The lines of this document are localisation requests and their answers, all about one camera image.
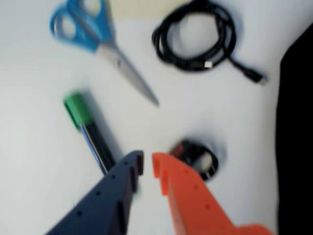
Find blue-handled scissors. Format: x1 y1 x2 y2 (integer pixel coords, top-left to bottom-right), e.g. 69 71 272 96
49 0 160 107

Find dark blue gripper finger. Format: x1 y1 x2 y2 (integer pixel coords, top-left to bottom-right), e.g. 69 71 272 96
45 150 145 235

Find black AXA bike light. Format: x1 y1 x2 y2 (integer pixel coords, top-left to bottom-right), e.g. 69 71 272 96
168 139 219 182

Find black coiled USB cable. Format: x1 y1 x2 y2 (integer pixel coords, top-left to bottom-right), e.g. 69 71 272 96
151 0 269 86

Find black fabric bag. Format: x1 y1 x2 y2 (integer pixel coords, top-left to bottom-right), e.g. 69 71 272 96
275 22 313 235

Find black marker with green cap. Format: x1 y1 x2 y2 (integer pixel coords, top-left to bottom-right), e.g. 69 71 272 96
63 91 116 176

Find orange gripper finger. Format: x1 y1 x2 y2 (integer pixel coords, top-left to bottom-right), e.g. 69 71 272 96
151 151 275 235

